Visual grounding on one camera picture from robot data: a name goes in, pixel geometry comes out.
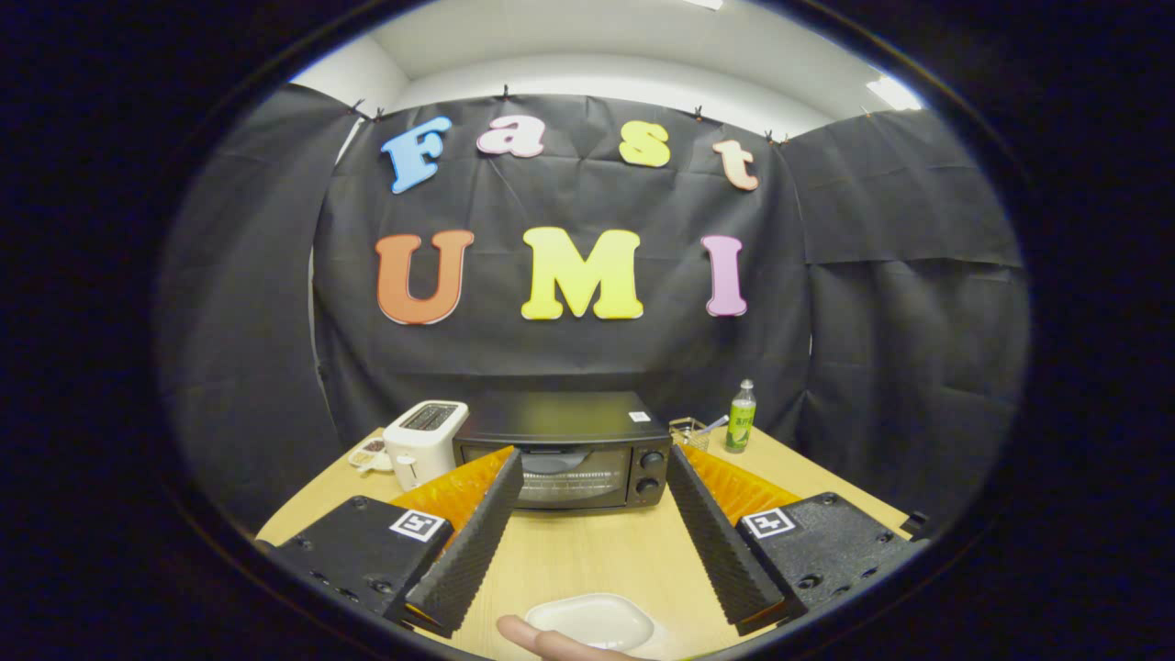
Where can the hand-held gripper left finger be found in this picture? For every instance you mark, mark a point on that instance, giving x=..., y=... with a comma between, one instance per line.
x=468, y=542

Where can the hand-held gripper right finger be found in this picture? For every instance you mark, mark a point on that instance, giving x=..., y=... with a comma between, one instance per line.
x=714, y=542

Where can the black toaster oven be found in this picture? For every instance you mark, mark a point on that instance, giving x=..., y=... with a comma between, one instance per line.
x=560, y=418

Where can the white pop-up toaster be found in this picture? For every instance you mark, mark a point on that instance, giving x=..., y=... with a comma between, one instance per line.
x=420, y=445

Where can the clear glass container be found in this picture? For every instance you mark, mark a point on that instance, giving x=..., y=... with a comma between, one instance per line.
x=690, y=431

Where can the green drink bottle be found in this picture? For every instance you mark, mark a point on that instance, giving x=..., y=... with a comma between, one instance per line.
x=740, y=424

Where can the small dish with snacks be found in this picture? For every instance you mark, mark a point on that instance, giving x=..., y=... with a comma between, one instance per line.
x=369, y=454

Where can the small white plate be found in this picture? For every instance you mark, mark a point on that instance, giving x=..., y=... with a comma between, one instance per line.
x=592, y=620

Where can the ceiling light panel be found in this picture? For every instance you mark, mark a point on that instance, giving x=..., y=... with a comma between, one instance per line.
x=895, y=92

